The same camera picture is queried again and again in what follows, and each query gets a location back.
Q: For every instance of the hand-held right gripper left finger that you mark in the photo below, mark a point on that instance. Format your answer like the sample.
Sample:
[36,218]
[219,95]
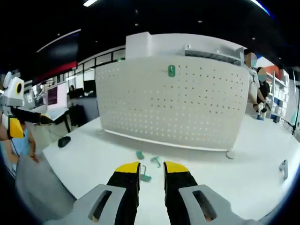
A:
[124,187]

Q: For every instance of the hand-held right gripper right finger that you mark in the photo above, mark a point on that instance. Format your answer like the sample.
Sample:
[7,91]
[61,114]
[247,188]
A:
[178,187]

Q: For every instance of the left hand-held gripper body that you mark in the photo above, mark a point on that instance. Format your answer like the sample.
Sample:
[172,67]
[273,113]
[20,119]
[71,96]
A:
[12,96]

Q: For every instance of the green hook assembly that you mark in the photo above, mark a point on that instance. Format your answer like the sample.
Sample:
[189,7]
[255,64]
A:
[155,160]
[146,178]
[140,154]
[171,71]

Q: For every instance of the white perforated mounting plate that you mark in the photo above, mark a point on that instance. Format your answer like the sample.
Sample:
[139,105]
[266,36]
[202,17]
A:
[164,112]

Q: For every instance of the person's left hand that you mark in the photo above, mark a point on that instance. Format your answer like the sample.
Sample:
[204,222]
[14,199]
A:
[4,133]

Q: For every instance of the white office desk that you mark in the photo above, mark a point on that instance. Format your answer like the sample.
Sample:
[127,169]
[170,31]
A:
[51,112]

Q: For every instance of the pink desk partition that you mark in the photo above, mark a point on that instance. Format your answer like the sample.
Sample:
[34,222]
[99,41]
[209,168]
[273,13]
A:
[52,96]

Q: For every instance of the black computer mouse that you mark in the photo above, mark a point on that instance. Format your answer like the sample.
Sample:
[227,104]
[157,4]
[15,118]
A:
[64,141]

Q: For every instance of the black office chair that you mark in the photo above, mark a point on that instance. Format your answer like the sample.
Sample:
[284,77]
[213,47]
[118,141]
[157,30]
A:
[78,114]

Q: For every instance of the black computer monitor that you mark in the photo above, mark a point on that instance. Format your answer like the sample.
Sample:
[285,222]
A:
[89,86]

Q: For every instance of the white handheld controller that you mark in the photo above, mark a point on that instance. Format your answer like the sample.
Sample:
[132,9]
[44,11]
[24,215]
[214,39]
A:
[284,167]

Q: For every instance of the ceiling light strip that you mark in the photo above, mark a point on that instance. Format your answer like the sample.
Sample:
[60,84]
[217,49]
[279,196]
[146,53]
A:
[91,2]

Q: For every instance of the white square pillar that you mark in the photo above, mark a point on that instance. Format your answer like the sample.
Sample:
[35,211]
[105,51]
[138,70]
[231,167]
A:
[138,47]

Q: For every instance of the black tripod stand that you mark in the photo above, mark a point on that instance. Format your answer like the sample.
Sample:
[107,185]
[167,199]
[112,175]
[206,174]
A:
[292,127]

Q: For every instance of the grey metal shelf rack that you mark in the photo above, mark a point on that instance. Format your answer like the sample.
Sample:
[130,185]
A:
[206,53]

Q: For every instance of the white storage shelving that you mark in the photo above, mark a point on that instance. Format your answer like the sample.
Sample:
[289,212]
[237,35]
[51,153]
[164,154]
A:
[280,93]

